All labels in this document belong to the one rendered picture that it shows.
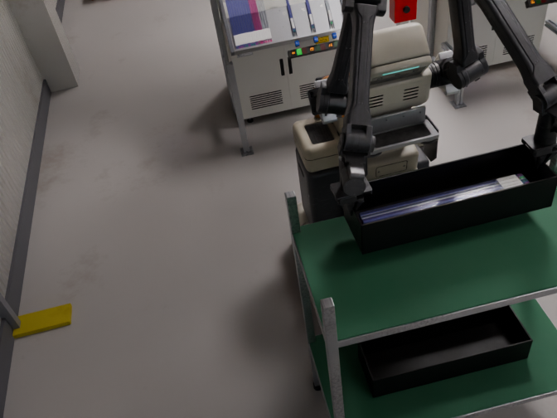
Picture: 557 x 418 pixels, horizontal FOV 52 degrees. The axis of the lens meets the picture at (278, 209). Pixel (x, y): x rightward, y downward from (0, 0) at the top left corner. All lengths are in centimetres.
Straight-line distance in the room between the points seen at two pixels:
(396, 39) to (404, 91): 20
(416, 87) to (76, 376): 196
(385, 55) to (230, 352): 152
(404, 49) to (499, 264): 71
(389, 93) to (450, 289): 70
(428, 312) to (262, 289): 144
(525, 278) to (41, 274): 254
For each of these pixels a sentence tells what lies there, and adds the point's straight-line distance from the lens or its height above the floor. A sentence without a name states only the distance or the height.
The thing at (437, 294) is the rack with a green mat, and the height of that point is 95.
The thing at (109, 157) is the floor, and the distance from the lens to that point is 406.
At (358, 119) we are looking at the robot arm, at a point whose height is 140.
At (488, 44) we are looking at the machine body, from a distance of 431.
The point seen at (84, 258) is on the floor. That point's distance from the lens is 338.
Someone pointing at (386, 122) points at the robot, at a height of 108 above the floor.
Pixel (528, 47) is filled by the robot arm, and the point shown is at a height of 145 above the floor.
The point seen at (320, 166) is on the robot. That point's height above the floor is 72.
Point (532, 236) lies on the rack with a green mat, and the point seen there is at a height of 95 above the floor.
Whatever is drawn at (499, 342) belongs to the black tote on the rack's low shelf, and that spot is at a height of 36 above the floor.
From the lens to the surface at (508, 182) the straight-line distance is 181.
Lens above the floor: 222
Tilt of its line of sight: 42 degrees down
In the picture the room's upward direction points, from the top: 10 degrees counter-clockwise
